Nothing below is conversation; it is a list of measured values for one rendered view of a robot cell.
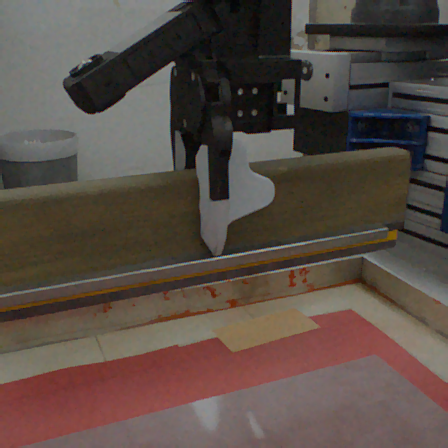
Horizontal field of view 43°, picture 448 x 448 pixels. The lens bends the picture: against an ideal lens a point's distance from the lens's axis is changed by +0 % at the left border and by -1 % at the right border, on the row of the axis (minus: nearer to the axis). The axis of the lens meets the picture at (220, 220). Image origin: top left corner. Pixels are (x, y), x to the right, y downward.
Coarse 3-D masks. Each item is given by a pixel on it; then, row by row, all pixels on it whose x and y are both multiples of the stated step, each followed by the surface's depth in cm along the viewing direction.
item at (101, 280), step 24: (288, 240) 48; (312, 240) 48; (336, 240) 49; (360, 240) 50; (144, 264) 44; (168, 264) 44; (192, 264) 44; (216, 264) 45; (240, 264) 46; (0, 288) 40; (24, 288) 40; (48, 288) 40; (72, 288) 41; (96, 288) 42
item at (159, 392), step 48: (0, 384) 50; (48, 384) 50; (96, 384) 50; (144, 384) 50; (192, 384) 50; (0, 432) 44; (48, 432) 44; (96, 432) 44; (144, 432) 44; (192, 432) 44
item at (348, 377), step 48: (288, 336) 58; (336, 336) 58; (384, 336) 58; (240, 384) 50; (288, 384) 50; (336, 384) 50; (384, 384) 50; (432, 384) 50; (240, 432) 44; (288, 432) 44; (336, 432) 44; (384, 432) 44; (432, 432) 44
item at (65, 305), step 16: (320, 256) 52; (336, 256) 53; (224, 272) 48; (240, 272) 49; (256, 272) 50; (144, 288) 46; (160, 288) 46; (176, 288) 47; (48, 304) 43; (64, 304) 44; (80, 304) 44; (96, 304) 45; (0, 320) 42; (16, 320) 43
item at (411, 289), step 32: (352, 256) 68; (384, 256) 68; (192, 288) 61; (224, 288) 62; (256, 288) 64; (288, 288) 66; (320, 288) 67; (384, 288) 65; (416, 288) 60; (32, 320) 55; (64, 320) 56; (96, 320) 57; (128, 320) 59; (160, 320) 60; (0, 352) 54
